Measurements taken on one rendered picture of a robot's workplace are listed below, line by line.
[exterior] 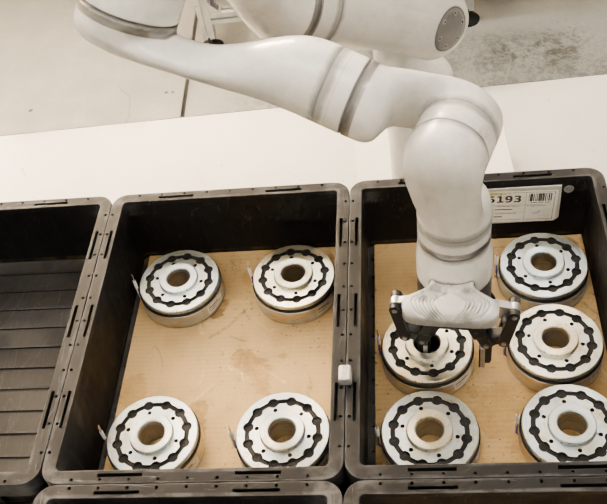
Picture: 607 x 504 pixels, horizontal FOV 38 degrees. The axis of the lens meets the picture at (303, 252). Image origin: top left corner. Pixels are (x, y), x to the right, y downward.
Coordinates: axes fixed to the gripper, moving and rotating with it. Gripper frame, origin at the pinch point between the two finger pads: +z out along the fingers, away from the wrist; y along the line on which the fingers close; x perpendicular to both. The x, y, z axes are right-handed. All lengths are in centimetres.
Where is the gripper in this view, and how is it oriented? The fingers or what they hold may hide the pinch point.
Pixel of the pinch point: (454, 351)
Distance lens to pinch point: 102.1
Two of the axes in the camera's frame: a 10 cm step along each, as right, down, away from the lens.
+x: -1.7, 7.4, -6.5
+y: -9.8, -0.4, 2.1
